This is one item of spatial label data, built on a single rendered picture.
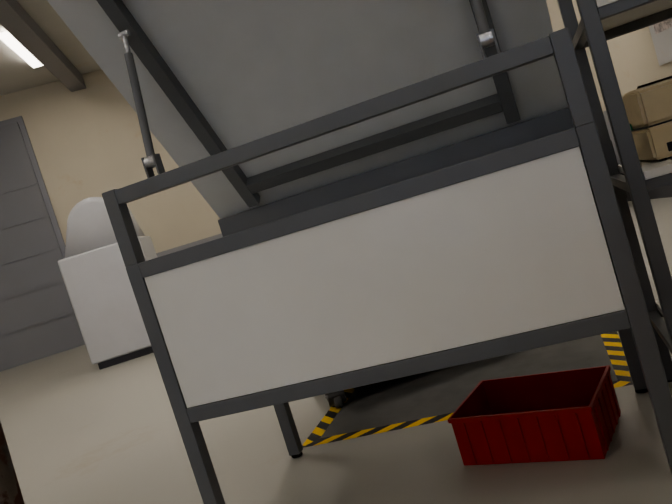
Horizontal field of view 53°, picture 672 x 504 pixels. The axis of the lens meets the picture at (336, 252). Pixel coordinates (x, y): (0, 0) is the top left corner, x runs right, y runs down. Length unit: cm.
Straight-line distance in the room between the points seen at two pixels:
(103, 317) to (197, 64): 468
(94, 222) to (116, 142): 345
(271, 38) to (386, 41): 31
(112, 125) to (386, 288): 846
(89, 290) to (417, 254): 514
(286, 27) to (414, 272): 76
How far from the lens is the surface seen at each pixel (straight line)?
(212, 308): 173
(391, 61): 193
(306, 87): 198
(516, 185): 150
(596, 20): 169
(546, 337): 155
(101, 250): 641
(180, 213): 961
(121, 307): 641
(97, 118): 988
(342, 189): 216
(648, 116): 183
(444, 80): 151
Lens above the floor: 79
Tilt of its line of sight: 4 degrees down
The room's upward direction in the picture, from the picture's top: 17 degrees counter-clockwise
